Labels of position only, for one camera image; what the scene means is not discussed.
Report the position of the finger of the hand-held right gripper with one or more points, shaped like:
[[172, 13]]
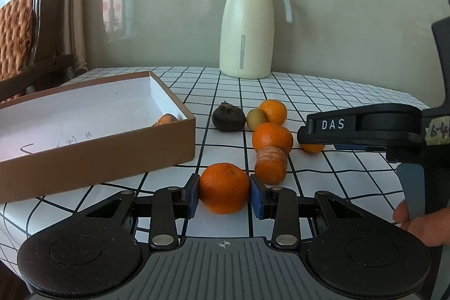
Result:
[[316, 134], [358, 146]]

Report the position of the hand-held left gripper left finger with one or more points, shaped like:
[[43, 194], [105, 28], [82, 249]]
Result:
[[192, 197]]

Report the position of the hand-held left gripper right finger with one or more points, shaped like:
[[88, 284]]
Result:
[[256, 198]]

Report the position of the round orange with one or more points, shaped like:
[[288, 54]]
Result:
[[225, 188], [274, 110], [272, 137], [312, 148]]

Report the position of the brown cardboard box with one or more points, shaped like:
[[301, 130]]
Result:
[[88, 152]]

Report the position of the person's right hand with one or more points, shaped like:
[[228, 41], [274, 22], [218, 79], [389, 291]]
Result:
[[432, 228]]

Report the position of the orange carrot chunk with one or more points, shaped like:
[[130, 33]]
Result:
[[270, 166], [166, 119]]

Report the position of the green kiwi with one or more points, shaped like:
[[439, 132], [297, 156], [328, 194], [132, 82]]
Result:
[[253, 120]]

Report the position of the dark brown persimmon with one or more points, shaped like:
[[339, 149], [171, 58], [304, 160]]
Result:
[[228, 119]]

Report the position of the white checked tablecloth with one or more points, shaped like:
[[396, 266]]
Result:
[[218, 92]]

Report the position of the cream thermos jug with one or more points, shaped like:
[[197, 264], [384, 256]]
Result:
[[246, 26]]

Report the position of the beige patterned curtain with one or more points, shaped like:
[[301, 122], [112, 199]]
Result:
[[79, 4]]

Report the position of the dark wooden chair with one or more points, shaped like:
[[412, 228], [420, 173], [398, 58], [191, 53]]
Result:
[[52, 4]]

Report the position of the woven chair cushion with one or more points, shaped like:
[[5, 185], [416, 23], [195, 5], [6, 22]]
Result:
[[16, 36]]

